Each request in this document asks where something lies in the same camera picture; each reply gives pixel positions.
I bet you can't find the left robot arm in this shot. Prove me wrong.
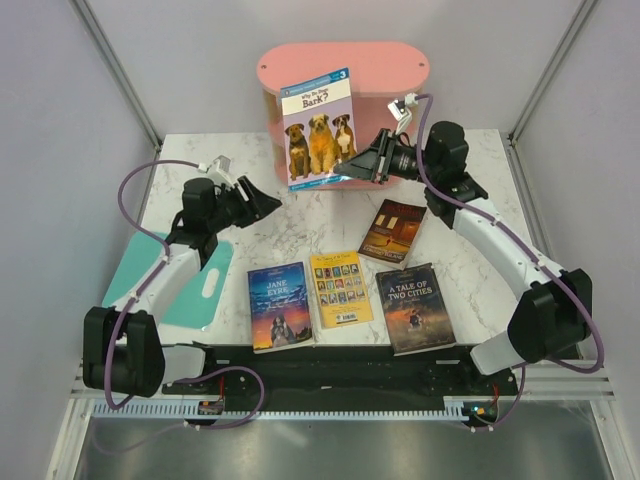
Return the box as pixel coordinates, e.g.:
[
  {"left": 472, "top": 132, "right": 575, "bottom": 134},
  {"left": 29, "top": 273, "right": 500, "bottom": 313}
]
[{"left": 82, "top": 176, "right": 282, "bottom": 398}]

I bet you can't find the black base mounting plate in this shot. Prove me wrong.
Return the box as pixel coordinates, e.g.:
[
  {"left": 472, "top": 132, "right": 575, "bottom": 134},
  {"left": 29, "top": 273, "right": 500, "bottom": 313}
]
[{"left": 160, "top": 342, "right": 518, "bottom": 401}]

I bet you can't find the dog picture book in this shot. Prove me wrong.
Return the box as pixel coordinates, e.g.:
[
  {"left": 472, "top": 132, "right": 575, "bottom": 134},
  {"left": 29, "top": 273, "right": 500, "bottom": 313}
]
[{"left": 280, "top": 68, "right": 357, "bottom": 191}]

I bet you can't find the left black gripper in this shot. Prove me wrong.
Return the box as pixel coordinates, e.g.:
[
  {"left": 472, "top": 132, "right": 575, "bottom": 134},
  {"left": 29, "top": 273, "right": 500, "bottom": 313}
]
[{"left": 207, "top": 176, "right": 281, "bottom": 232}]

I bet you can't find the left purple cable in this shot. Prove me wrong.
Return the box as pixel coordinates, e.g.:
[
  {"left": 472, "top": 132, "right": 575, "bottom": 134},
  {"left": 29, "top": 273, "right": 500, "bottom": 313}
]
[{"left": 102, "top": 158, "right": 266, "bottom": 431}]

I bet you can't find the yellow paperback book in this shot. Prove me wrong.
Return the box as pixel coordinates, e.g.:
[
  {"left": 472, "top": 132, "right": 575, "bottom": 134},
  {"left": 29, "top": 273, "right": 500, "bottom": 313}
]
[{"left": 310, "top": 251, "right": 374, "bottom": 329}]

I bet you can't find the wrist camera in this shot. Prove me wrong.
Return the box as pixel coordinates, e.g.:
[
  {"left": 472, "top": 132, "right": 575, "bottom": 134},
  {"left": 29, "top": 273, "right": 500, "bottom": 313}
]
[
  {"left": 197, "top": 155, "right": 235, "bottom": 188},
  {"left": 387, "top": 93, "right": 418, "bottom": 136}
]

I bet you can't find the brown Edward Tulane book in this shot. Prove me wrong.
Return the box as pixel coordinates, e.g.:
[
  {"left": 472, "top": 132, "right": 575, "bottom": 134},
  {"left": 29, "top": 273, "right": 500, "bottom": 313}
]
[{"left": 358, "top": 199, "right": 427, "bottom": 270}]

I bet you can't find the Jane Eyre book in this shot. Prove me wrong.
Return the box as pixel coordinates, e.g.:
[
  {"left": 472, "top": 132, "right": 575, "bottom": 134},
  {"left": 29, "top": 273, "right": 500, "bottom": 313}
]
[{"left": 247, "top": 262, "right": 315, "bottom": 354}]

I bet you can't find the Tale of Two Cities book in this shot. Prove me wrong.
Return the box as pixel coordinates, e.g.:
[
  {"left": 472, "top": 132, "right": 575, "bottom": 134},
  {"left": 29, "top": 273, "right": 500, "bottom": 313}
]
[{"left": 376, "top": 263, "right": 456, "bottom": 356}]

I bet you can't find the pink three-tier shelf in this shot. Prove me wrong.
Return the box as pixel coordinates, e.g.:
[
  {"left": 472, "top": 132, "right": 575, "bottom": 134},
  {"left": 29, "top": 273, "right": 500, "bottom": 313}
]
[{"left": 256, "top": 41, "right": 430, "bottom": 185}]

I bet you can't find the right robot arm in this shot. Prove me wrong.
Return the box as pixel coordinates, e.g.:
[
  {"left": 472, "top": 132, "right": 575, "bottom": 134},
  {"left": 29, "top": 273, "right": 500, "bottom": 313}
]
[{"left": 334, "top": 121, "right": 604, "bottom": 394}]

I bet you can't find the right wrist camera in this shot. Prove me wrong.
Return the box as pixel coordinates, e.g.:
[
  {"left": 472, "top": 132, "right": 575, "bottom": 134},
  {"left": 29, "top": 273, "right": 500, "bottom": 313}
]
[{"left": 387, "top": 93, "right": 418, "bottom": 136}]

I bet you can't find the teal plastic file folder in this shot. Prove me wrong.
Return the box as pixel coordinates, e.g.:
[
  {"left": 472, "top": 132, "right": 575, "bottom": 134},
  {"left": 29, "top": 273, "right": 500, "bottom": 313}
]
[{"left": 101, "top": 232, "right": 233, "bottom": 330}]

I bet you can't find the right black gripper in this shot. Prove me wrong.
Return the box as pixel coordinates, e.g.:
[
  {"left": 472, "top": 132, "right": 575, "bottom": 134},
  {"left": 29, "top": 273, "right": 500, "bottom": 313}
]
[{"left": 335, "top": 128, "right": 439, "bottom": 185}]

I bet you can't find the purple cable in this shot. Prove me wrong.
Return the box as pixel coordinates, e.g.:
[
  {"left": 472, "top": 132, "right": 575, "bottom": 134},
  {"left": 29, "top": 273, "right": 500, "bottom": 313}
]
[
  {"left": 409, "top": 93, "right": 609, "bottom": 434},
  {"left": 102, "top": 158, "right": 266, "bottom": 431}
]

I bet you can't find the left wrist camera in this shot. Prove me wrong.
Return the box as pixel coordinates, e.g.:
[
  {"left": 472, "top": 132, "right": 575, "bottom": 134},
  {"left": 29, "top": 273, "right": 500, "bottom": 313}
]
[{"left": 197, "top": 155, "right": 235, "bottom": 188}]

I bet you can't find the white slotted cable duct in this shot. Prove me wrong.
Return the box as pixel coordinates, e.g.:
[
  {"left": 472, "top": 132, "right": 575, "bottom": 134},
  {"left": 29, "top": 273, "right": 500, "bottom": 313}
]
[{"left": 90, "top": 397, "right": 495, "bottom": 421}]

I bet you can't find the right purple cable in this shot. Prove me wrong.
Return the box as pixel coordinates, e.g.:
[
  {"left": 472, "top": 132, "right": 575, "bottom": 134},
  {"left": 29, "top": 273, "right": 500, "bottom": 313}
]
[{"left": 409, "top": 93, "right": 609, "bottom": 434}]

